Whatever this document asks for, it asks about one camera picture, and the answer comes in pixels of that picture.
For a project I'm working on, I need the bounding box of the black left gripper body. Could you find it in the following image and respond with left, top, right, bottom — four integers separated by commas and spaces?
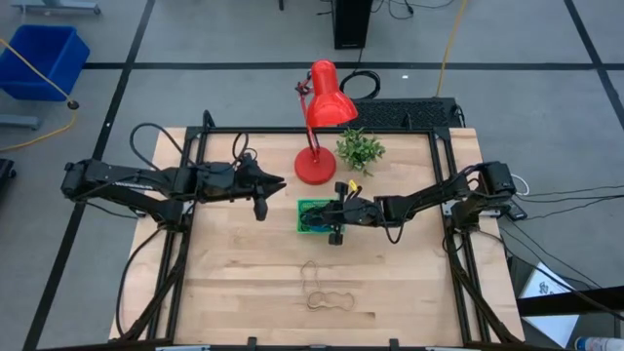
237, 152, 270, 222

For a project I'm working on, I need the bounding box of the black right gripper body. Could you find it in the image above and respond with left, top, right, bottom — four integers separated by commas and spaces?
327, 181, 387, 247

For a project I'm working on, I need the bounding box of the green plastic bin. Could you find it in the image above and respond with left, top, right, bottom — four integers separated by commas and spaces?
296, 197, 346, 235

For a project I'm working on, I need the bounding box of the tan rubber band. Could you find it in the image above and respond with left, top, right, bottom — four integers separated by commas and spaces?
300, 259, 322, 294
305, 291, 356, 313

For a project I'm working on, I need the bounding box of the blue plastic floor bin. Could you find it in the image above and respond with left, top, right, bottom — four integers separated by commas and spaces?
0, 24, 92, 102

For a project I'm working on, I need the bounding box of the green plant in white pot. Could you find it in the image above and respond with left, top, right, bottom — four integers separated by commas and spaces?
334, 127, 386, 176

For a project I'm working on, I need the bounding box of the red desk lamp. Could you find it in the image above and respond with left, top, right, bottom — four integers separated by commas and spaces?
293, 58, 360, 186

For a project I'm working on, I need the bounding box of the black perforated panel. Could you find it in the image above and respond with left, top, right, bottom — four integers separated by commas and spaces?
350, 97, 462, 129

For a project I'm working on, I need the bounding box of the black power adapter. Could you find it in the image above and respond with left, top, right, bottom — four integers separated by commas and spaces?
506, 200, 528, 221

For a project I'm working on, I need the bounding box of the black computer tower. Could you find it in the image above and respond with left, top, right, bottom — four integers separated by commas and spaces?
331, 0, 374, 50

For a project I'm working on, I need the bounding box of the white cardboard box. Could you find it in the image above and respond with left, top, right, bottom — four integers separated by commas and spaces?
517, 261, 581, 348

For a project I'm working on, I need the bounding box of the black bar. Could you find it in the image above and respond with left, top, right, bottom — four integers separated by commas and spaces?
516, 285, 624, 318

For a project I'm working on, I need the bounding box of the grey table foot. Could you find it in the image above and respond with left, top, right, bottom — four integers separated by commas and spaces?
12, 0, 102, 16

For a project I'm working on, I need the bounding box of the white bottle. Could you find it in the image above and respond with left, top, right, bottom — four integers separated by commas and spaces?
574, 335, 624, 351

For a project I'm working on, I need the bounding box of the black left gripper cable loop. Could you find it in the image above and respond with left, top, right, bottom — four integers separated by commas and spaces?
231, 132, 252, 163

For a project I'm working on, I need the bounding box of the black aluminium table frame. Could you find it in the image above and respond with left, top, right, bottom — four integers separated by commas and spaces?
116, 109, 526, 345

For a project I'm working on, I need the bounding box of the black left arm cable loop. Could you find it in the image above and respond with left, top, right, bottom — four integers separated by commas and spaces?
129, 122, 197, 172

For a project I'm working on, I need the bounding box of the coiled black cable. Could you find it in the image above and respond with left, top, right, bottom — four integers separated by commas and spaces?
339, 70, 381, 100

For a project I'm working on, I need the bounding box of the black left base cable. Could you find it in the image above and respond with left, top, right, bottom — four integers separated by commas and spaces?
115, 226, 165, 337

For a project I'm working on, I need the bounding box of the white cable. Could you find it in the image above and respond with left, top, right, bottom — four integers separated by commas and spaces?
511, 174, 531, 197

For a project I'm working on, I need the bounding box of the yellow floor cable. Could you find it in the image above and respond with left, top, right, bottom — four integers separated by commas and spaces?
435, 0, 469, 98

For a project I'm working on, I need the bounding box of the yellow cable with black puck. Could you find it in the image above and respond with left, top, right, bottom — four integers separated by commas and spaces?
0, 37, 80, 153

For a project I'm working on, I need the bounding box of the long black floor cable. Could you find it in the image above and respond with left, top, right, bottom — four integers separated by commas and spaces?
496, 226, 624, 322

